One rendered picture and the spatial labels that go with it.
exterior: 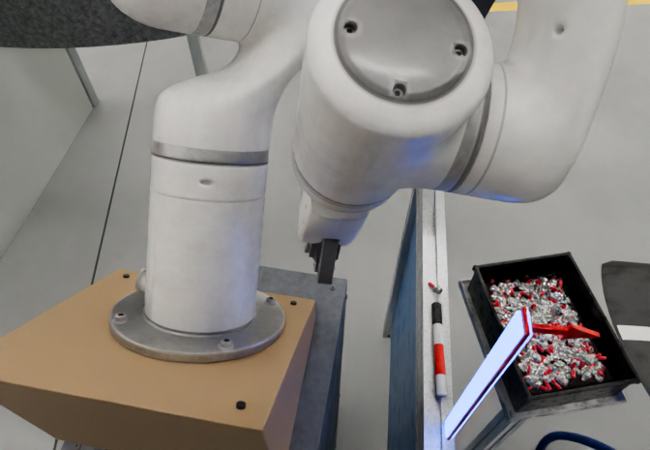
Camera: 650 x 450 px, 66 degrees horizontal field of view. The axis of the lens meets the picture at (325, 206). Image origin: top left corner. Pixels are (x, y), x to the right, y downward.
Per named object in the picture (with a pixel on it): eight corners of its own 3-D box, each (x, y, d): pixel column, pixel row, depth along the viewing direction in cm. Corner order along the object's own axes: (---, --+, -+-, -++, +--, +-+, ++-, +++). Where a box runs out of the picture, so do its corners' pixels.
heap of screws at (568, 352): (609, 383, 75) (620, 375, 72) (519, 400, 73) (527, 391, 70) (552, 274, 86) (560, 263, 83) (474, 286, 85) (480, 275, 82)
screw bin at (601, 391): (620, 398, 74) (643, 381, 69) (513, 417, 73) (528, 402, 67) (554, 272, 88) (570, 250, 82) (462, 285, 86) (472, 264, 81)
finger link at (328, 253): (330, 188, 41) (323, 200, 47) (321, 282, 40) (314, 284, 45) (344, 190, 41) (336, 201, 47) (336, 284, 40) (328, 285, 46)
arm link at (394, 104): (433, 103, 35) (304, 76, 35) (527, -22, 22) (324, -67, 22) (420, 218, 33) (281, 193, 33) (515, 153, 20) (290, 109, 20)
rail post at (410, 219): (395, 338, 166) (435, 183, 104) (382, 337, 166) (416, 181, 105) (395, 327, 168) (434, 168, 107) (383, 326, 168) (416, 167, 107)
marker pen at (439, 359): (448, 394, 68) (441, 302, 77) (437, 393, 68) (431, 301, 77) (446, 398, 69) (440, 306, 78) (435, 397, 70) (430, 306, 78)
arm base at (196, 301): (67, 336, 50) (68, 150, 46) (171, 277, 68) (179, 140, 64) (243, 381, 45) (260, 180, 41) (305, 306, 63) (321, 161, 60)
